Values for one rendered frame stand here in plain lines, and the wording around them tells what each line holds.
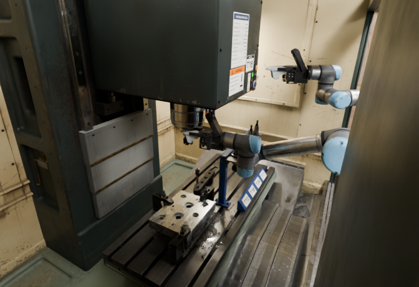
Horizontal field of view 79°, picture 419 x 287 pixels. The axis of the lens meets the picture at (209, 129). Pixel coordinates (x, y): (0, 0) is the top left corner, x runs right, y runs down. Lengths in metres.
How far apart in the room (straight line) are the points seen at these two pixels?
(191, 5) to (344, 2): 1.20
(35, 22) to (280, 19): 1.45
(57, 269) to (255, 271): 1.12
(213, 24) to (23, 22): 0.73
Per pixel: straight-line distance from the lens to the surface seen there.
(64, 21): 1.28
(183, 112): 1.08
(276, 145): 1.18
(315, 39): 1.94
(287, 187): 2.07
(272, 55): 2.00
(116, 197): 1.61
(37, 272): 1.91
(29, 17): 1.23
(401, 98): 0.21
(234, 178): 1.83
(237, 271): 1.47
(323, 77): 1.37
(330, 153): 0.95
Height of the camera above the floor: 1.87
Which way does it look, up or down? 21 degrees down
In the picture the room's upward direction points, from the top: 1 degrees clockwise
